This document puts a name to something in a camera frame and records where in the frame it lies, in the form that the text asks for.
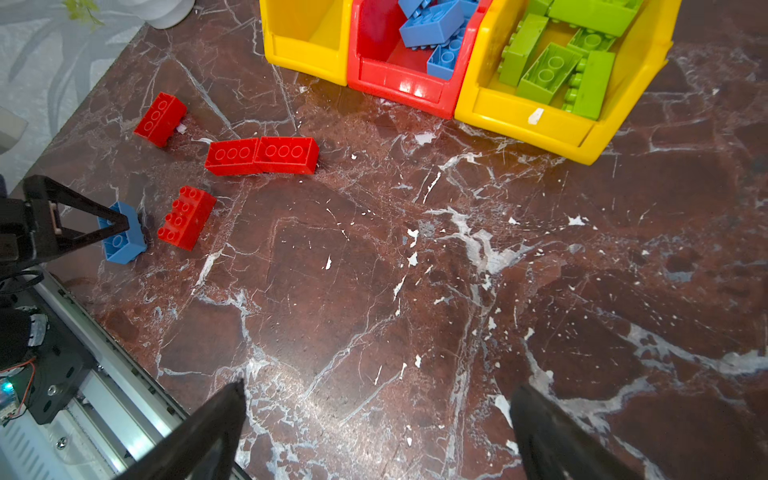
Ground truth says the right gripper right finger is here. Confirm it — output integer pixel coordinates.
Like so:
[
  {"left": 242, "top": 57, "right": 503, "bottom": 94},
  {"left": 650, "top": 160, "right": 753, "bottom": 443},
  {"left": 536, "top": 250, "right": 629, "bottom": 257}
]
[{"left": 510, "top": 385, "right": 641, "bottom": 480}]

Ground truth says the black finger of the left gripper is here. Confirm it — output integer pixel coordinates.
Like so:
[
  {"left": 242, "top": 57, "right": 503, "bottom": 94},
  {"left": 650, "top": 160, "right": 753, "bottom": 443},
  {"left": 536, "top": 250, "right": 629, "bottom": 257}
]
[{"left": 22, "top": 175, "right": 130, "bottom": 264}]

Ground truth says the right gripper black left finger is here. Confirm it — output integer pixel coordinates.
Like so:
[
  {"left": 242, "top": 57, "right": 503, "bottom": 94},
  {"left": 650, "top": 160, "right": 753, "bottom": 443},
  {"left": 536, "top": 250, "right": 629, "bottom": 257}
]
[{"left": 118, "top": 379, "right": 248, "bottom": 479}]

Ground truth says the red lego studs up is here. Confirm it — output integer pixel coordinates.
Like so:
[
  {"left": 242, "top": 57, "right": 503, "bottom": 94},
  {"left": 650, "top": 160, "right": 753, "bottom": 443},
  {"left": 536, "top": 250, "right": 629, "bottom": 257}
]
[{"left": 157, "top": 186, "right": 216, "bottom": 251}]

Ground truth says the red lego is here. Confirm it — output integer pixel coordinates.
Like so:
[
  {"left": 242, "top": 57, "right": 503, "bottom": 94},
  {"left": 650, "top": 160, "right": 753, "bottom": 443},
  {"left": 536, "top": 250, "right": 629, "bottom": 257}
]
[
  {"left": 255, "top": 136, "right": 319, "bottom": 175},
  {"left": 204, "top": 138, "right": 261, "bottom": 176},
  {"left": 133, "top": 92, "right": 187, "bottom": 148}
]

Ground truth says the green lego long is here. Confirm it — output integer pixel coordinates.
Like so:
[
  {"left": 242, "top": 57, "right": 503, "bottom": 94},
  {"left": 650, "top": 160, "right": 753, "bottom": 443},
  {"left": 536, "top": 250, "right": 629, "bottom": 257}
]
[{"left": 516, "top": 43, "right": 583, "bottom": 105}]

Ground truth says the green lego pair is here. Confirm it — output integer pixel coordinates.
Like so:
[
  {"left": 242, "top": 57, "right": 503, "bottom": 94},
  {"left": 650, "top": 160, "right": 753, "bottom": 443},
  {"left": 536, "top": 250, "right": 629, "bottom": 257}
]
[{"left": 497, "top": 14, "right": 549, "bottom": 87}]

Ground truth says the green lego short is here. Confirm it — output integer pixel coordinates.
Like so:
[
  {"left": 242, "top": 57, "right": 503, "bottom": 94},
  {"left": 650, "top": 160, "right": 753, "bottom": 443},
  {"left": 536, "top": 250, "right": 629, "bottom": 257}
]
[{"left": 566, "top": 28, "right": 616, "bottom": 56}]

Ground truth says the white flower pot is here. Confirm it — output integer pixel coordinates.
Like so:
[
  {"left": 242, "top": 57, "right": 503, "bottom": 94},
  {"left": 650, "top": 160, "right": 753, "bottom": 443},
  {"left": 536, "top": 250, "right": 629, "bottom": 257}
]
[{"left": 118, "top": 0, "right": 196, "bottom": 29}]

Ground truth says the left yellow bin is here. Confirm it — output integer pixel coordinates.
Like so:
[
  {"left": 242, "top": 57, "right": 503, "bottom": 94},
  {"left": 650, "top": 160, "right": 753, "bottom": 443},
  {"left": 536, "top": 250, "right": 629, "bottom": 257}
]
[{"left": 259, "top": 0, "right": 353, "bottom": 86}]

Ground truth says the yellow bin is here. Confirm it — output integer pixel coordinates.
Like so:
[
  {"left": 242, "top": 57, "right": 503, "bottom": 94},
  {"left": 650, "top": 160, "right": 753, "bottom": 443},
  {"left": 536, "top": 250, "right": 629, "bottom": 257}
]
[
  {"left": 259, "top": 0, "right": 353, "bottom": 86},
  {"left": 455, "top": 1, "right": 681, "bottom": 165}
]

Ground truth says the red middle bin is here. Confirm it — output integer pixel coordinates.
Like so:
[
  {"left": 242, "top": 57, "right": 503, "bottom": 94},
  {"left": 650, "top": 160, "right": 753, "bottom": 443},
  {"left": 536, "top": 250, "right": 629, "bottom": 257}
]
[{"left": 347, "top": 1, "right": 491, "bottom": 119}]

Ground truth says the blue lego tilted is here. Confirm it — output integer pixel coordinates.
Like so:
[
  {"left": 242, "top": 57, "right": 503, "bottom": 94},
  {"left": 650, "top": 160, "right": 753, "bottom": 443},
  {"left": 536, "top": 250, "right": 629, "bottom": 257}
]
[{"left": 427, "top": 29, "right": 465, "bottom": 81}]

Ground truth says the right yellow bin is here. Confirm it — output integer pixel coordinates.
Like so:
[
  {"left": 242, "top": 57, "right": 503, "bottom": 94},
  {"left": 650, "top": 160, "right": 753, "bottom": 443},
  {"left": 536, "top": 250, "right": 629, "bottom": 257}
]
[{"left": 455, "top": 1, "right": 681, "bottom": 165}]

